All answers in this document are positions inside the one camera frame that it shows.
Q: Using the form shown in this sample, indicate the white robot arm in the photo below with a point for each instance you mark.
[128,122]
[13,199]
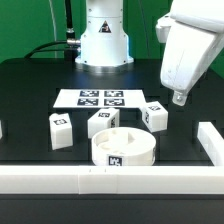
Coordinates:
[104,44]

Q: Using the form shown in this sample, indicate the white marker sheet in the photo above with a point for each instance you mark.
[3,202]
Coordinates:
[99,98]

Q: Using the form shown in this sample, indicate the white front fence bar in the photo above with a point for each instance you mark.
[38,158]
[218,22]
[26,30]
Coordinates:
[111,180]

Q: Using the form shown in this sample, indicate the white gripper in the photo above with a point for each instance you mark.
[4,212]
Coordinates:
[193,33]

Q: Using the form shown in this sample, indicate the white round stool seat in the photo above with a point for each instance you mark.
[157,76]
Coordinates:
[123,146]

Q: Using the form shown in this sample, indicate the white block at left edge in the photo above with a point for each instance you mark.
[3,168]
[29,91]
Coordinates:
[1,132]

